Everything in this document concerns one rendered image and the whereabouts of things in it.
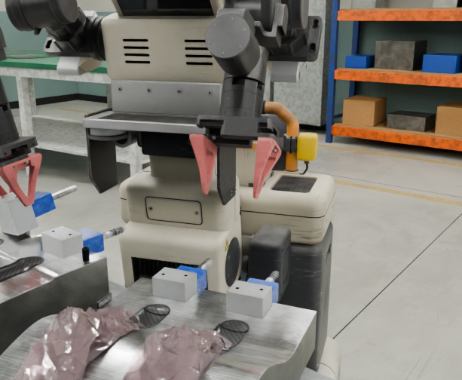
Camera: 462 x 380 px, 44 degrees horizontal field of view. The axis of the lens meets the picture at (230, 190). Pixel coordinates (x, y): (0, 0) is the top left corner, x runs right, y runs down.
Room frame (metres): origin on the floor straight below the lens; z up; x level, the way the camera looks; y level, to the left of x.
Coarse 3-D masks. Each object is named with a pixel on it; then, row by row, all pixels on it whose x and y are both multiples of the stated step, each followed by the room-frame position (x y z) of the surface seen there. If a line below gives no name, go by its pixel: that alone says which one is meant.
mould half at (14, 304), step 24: (24, 240) 0.81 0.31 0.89; (0, 264) 0.72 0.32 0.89; (48, 264) 0.72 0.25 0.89; (72, 264) 0.72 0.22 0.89; (96, 264) 0.73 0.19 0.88; (0, 288) 0.65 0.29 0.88; (24, 288) 0.65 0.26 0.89; (48, 288) 0.67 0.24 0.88; (72, 288) 0.70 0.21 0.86; (96, 288) 0.73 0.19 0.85; (0, 312) 0.62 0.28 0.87; (24, 312) 0.64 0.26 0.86; (48, 312) 0.67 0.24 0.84; (0, 336) 0.61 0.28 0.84
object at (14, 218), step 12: (12, 192) 0.85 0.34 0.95; (36, 192) 0.88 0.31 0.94; (48, 192) 0.86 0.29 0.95; (60, 192) 0.89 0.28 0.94; (0, 204) 0.81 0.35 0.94; (12, 204) 0.80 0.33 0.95; (36, 204) 0.84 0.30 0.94; (48, 204) 0.85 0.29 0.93; (0, 216) 0.82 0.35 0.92; (12, 216) 0.80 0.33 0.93; (24, 216) 0.81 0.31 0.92; (36, 216) 0.83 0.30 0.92; (12, 228) 0.81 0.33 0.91; (24, 228) 0.81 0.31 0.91
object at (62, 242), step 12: (60, 228) 0.78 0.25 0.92; (84, 228) 0.82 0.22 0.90; (120, 228) 0.84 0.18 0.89; (48, 240) 0.76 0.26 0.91; (60, 240) 0.74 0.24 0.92; (72, 240) 0.75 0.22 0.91; (84, 240) 0.77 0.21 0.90; (96, 240) 0.79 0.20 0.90; (48, 252) 0.76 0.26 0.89; (60, 252) 0.74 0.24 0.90; (72, 252) 0.75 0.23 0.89; (96, 252) 0.79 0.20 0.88
